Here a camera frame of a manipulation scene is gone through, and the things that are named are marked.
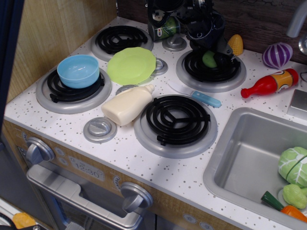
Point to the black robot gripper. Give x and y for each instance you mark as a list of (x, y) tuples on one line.
[(205, 31)]

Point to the green toy pear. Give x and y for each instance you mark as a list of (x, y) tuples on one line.
[(208, 59)]

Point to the light blue plastic bowl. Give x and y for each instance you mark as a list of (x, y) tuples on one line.
[(79, 71)]

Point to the back right black burner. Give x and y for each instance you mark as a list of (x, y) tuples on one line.
[(192, 72)]

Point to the black burner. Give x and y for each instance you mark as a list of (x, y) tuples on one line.
[(106, 43), (192, 72), (54, 96), (176, 127)]

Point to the yellow toy corn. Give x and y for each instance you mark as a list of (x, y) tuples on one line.
[(236, 43)]

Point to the back stovetop silver knob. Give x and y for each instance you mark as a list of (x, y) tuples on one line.
[(175, 43)]

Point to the stovetop silver knob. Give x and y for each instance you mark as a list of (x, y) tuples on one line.
[(124, 88), (99, 130), (175, 43), (161, 67)]

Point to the green toy can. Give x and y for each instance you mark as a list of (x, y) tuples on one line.
[(169, 29)]

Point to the centre stovetop silver knob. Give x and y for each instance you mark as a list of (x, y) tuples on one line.
[(161, 67)]

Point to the red ketchup bottle toy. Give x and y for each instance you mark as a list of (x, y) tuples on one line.
[(273, 83)]

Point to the purple striped toy onion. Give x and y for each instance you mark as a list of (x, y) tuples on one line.
[(277, 55)]

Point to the front right black burner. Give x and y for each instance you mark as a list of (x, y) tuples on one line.
[(176, 127)]

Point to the light green plastic plate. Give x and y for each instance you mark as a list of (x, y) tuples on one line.
[(131, 66)]

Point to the middle stovetop silver knob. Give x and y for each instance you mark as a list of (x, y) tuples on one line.
[(124, 88)]

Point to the silver faucet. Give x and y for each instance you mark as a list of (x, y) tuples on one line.
[(297, 20)]

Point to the silver faucet base block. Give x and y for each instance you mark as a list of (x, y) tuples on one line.
[(298, 104)]

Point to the cream plastic bottle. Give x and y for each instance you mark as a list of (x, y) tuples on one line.
[(126, 106)]

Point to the back left black burner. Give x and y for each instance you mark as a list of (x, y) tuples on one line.
[(106, 43)]

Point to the silver sink basin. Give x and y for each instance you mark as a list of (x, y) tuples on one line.
[(244, 163)]

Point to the green toy cabbage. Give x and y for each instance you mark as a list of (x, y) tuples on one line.
[(292, 166)]

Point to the front stovetop silver knob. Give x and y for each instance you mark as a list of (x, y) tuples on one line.
[(99, 130)]

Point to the orange toy carrot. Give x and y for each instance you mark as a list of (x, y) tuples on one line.
[(289, 210)]

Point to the small green toy vegetable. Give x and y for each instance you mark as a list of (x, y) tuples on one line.
[(295, 195)]

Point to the right oven silver knob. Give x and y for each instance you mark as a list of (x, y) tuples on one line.
[(135, 197)]

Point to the oven silver knob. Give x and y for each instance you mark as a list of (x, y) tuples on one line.
[(38, 151), (135, 197)]

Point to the front left black burner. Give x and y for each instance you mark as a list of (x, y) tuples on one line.
[(54, 96)]

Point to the left oven silver knob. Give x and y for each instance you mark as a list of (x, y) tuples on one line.
[(38, 151)]

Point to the yellow object on floor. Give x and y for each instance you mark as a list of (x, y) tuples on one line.
[(23, 220)]

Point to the blue handled toy knife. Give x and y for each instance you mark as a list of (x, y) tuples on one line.
[(195, 94)]

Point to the silver oven door handle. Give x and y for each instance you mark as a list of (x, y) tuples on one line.
[(69, 202)]

